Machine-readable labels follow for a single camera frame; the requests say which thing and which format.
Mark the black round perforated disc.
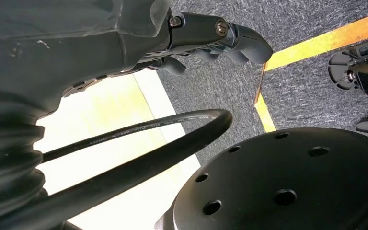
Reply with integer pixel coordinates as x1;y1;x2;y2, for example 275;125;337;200
154;126;368;230

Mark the thick black looped cable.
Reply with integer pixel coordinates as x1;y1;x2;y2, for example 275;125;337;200
0;108;233;230

